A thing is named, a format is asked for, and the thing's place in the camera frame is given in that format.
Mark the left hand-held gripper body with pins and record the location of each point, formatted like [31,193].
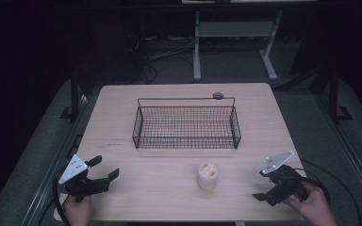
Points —
[74,169]

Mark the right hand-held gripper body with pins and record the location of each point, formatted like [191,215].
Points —
[284,182]

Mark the person's right hand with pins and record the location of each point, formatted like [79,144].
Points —
[315,207]

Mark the person's left hand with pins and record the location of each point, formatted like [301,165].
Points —
[78,212]

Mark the black metal stand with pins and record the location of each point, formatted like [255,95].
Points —
[74,94]
[334,94]

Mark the small grey round knob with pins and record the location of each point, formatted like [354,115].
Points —
[217,95]

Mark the aluminium rail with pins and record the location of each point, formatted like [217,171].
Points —
[352,150]
[56,163]

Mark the white metal desk frame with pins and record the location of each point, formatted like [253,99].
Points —
[235,29]

